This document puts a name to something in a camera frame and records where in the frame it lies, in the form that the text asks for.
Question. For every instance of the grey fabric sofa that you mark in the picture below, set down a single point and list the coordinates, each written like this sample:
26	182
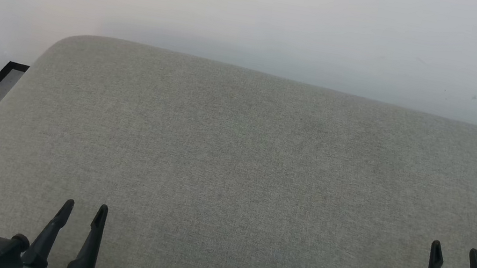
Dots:
237	176

